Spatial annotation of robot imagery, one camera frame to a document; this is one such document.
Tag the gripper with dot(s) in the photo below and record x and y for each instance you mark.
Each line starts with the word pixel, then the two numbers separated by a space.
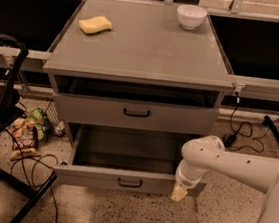
pixel 184 181

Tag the grey drawer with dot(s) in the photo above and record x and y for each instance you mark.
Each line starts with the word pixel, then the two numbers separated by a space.
pixel 135 114
pixel 123 159

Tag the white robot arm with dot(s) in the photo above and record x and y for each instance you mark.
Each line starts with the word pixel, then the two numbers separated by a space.
pixel 208 153

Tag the grey top drawer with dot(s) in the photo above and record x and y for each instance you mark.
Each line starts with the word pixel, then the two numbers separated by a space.
pixel 135 114

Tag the grey drawer cabinet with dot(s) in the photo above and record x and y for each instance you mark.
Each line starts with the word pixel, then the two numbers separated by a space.
pixel 145 57

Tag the green snack bag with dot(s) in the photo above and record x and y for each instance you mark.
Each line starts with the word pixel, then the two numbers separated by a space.
pixel 42 124

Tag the brown chip bag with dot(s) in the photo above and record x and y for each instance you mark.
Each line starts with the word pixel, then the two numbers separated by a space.
pixel 25 139

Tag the white bowl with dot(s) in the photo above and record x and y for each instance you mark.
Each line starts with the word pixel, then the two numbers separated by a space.
pixel 191 16

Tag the yellow sponge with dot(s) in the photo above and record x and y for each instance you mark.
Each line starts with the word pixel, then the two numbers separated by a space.
pixel 94 25

